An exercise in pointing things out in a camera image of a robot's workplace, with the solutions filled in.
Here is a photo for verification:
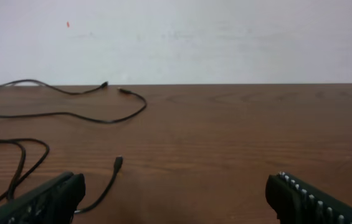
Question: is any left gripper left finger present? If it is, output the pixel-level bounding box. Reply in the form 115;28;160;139
0;172;85;224

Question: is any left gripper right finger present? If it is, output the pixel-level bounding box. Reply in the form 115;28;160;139
265;172;352;224

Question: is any thin black usb cable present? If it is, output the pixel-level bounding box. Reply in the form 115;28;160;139
0;78;148;125

